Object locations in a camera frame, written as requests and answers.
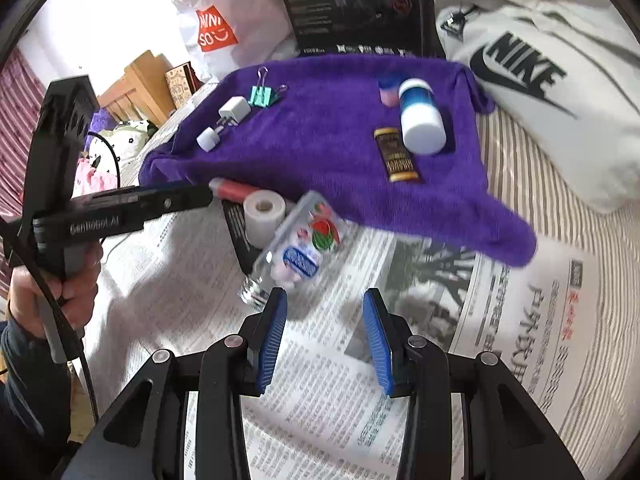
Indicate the grey Nike bag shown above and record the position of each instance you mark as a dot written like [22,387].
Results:
[568,72]

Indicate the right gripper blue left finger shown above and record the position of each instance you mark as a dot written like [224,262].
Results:
[263,334]

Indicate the brown patterned notebook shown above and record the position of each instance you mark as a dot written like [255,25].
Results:
[182,83]

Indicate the newspaper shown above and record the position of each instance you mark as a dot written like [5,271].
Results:
[176,285]

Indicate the white Miniso plastic bag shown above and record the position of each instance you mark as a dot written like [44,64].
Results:
[222,36]

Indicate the clear plastic candy bottle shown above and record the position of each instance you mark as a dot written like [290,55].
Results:
[303,245]

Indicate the purple towel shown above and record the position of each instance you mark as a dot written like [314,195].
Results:
[319,137]

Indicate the white USB charger plug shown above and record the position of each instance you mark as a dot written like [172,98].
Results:
[234,111]

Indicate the green binder clip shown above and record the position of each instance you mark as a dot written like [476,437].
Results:
[262,95]

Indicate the blue pink small case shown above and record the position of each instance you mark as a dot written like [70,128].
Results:
[388,88]

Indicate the wooden headboard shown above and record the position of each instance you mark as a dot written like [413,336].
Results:
[141,92]

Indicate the striped bed sheet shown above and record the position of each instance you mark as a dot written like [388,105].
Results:
[600,424]

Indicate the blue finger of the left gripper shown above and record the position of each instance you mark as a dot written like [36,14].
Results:
[170,199]

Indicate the white tape roll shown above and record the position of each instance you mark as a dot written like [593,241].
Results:
[264,211]

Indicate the pink white pen device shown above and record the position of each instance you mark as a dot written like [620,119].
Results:
[226,189]

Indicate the black headset box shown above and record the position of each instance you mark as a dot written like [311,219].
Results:
[394,27]

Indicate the left hand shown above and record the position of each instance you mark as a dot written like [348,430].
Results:
[78,294]

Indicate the white spotted plush toy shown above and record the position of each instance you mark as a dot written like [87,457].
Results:
[124,144]

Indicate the white blue pill bottle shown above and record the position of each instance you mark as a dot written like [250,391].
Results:
[421,123]

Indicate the pink clothing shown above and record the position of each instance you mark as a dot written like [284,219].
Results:
[89,179]

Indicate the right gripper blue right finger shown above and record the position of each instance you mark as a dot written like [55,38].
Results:
[387,335]

